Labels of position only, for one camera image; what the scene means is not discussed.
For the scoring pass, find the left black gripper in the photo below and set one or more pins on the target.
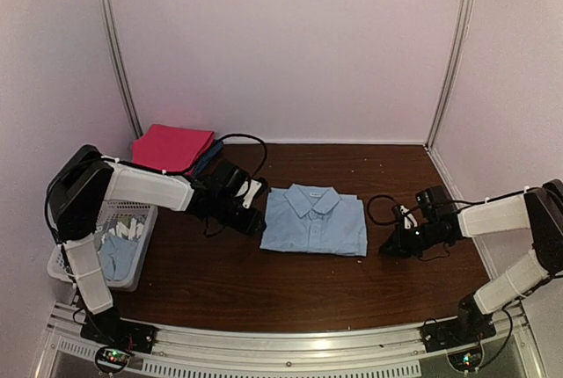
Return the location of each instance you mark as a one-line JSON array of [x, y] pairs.
[[250, 225]]

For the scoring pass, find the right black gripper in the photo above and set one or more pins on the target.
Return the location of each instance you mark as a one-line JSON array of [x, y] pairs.
[[399, 247]]

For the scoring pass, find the light blue shirt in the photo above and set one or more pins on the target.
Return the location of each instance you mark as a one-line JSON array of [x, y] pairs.
[[316, 220]]

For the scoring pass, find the blue printed garment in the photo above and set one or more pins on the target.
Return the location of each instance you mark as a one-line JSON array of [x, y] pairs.
[[120, 240]]

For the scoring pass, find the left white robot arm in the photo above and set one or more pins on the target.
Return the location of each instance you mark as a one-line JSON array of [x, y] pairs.
[[92, 191]]

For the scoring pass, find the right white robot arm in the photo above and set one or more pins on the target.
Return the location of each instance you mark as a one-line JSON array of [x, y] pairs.
[[534, 212]]

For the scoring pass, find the white plastic laundry basket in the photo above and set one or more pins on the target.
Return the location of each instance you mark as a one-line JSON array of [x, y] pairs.
[[113, 209]]

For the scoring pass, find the folded dark blue cloth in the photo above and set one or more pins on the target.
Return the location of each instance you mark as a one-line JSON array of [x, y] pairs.
[[207, 157]]

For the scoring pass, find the folded pink cloth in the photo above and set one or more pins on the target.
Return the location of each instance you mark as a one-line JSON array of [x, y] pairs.
[[171, 148]]

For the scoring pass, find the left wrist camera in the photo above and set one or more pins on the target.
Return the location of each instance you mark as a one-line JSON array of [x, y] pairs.
[[250, 190]]

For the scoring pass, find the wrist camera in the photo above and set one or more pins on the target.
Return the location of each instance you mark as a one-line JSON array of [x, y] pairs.
[[406, 218], [250, 190]]

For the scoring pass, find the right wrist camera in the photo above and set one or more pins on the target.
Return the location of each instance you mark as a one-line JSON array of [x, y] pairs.
[[406, 218]]

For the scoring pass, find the aluminium front rail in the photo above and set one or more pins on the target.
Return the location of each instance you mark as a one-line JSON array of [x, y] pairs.
[[397, 351]]

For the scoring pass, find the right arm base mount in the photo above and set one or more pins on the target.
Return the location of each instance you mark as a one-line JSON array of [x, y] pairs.
[[457, 332]]

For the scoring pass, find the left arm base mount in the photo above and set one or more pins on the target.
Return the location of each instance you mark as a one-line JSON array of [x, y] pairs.
[[110, 329]]

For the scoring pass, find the right aluminium corner post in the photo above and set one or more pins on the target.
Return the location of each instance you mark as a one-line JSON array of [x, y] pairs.
[[464, 15]]

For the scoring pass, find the aluminium corner post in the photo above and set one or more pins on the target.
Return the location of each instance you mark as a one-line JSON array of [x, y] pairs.
[[119, 68], [464, 15]]

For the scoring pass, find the left aluminium corner post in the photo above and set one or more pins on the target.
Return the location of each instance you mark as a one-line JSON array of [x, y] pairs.
[[119, 68]]

